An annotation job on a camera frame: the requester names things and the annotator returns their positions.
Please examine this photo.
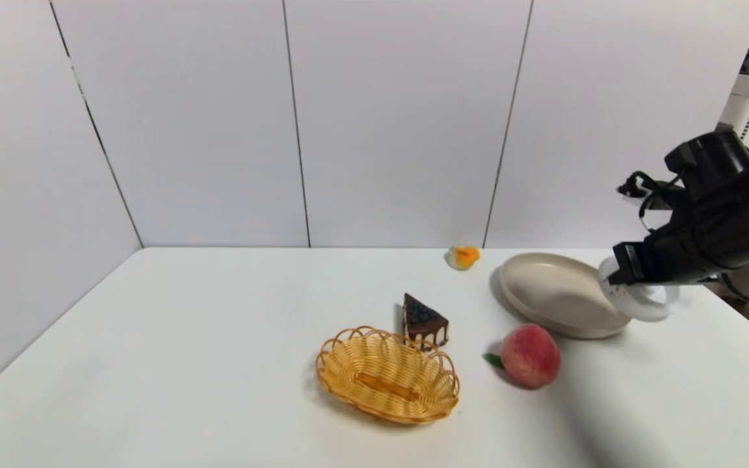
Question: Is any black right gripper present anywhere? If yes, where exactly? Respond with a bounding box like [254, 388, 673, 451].
[606, 231, 713, 285]

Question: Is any white round plastic dish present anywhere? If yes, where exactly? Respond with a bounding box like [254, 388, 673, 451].
[598, 256, 681, 323]

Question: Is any beige round plate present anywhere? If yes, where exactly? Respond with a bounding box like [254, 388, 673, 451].
[497, 252, 633, 340]

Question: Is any pink peach with leaf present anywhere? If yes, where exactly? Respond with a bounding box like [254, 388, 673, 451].
[482, 324, 561, 389]

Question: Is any small yellow orange toy fruit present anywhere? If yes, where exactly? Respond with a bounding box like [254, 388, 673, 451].
[447, 245, 480, 271]

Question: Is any chocolate cake slice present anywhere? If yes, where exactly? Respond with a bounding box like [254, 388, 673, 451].
[402, 293, 449, 350]

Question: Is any woven yellow wicker basket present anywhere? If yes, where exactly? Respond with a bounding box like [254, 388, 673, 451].
[315, 326, 460, 424]

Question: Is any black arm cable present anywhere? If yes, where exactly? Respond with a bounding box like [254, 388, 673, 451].
[617, 170, 686, 232]

